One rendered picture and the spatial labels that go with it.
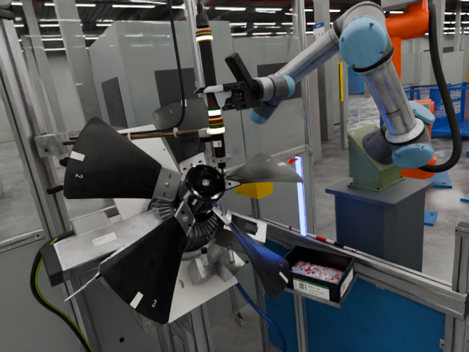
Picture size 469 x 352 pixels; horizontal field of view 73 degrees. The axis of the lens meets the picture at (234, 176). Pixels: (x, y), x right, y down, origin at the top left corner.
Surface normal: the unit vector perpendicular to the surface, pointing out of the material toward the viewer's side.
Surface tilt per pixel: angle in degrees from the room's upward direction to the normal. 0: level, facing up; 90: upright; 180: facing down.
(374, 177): 90
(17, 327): 90
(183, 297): 50
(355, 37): 111
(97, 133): 70
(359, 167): 90
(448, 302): 90
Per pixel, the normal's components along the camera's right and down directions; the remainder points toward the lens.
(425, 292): -0.78, 0.26
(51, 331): 0.62, 0.14
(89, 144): 0.25, -0.05
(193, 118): -0.21, -0.45
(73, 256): 0.40, -0.51
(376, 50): -0.37, 0.61
